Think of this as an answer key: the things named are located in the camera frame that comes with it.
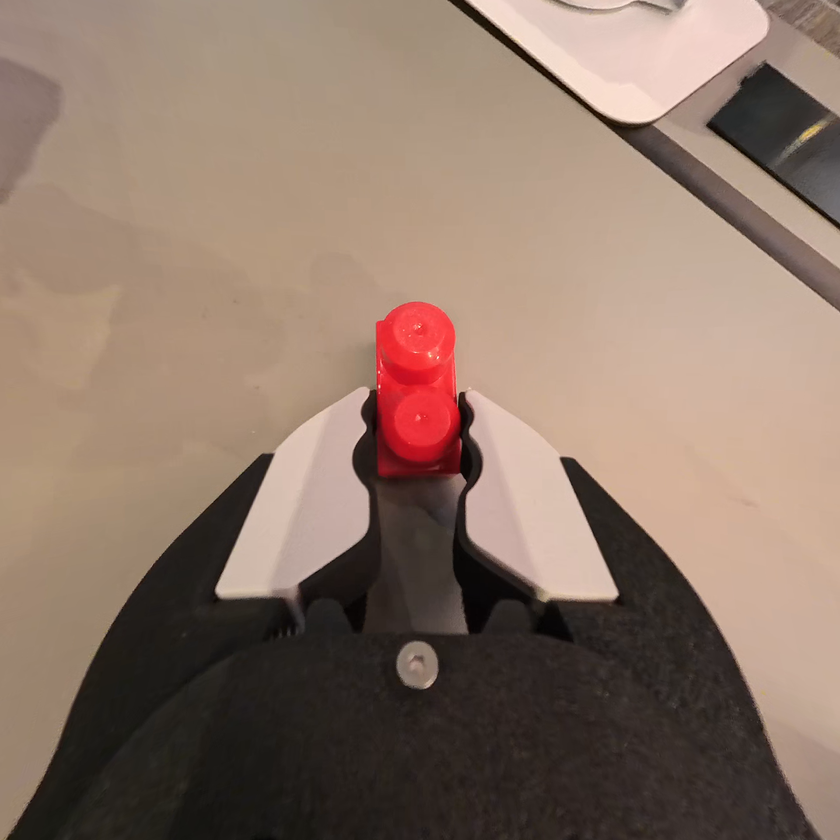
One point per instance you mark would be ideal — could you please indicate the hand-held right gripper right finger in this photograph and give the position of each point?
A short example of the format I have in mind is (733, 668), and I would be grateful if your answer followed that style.
(538, 512)

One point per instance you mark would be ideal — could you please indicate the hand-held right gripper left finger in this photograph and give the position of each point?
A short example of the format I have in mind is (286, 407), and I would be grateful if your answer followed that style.
(302, 512)

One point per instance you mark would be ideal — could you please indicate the red two-stud block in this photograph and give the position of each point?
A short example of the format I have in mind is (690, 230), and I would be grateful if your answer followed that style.
(420, 420)

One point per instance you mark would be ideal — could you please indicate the grey desk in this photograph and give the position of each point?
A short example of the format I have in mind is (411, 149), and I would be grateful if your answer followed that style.
(197, 229)

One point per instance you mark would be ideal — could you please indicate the black desk plate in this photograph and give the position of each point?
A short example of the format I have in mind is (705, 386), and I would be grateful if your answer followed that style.
(774, 138)

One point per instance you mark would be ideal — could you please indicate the white board stand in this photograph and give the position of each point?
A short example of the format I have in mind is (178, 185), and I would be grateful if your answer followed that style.
(623, 59)

